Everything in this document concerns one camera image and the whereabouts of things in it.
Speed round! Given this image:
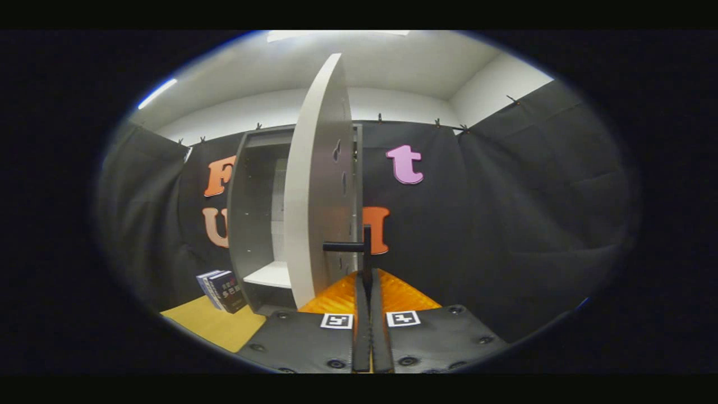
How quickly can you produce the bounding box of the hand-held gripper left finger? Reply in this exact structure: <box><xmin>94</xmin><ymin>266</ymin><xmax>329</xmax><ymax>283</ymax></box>
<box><xmin>236</xmin><ymin>271</ymin><xmax>372</xmax><ymax>374</ymax></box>

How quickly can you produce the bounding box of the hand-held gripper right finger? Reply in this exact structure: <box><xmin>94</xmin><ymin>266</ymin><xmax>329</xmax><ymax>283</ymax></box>
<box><xmin>367</xmin><ymin>268</ymin><xmax>510</xmax><ymax>374</ymax></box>

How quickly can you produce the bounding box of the black door handle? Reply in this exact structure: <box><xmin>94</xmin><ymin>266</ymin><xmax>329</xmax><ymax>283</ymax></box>
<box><xmin>323</xmin><ymin>224</ymin><xmax>374</xmax><ymax>301</ymax></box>

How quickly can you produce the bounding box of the white cabinet shelf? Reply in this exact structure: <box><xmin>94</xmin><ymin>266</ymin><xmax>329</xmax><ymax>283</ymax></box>
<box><xmin>243</xmin><ymin>261</ymin><xmax>292</xmax><ymax>290</ymax></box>

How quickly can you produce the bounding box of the dark cover book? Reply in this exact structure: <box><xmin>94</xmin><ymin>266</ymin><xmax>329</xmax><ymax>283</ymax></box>
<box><xmin>209</xmin><ymin>271</ymin><xmax>248</xmax><ymax>314</ymax></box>

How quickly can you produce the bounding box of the black backdrop cloth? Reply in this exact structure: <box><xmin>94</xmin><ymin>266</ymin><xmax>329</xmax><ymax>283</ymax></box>
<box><xmin>95</xmin><ymin>79</ymin><xmax>640</xmax><ymax>344</ymax></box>

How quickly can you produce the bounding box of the grey cabinet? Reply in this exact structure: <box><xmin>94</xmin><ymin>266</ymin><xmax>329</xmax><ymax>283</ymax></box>
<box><xmin>227</xmin><ymin>123</ymin><xmax>364</xmax><ymax>316</ymax></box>

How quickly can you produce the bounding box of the ceiling light panel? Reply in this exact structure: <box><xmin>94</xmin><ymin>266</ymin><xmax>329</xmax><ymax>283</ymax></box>
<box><xmin>137</xmin><ymin>79</ymin><xmax>178</xmax><ymax>110</ymax></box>
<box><xmin>266</xmin><ymin>30</ymin><xmax>410</xmax><ymax>43</ymax></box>

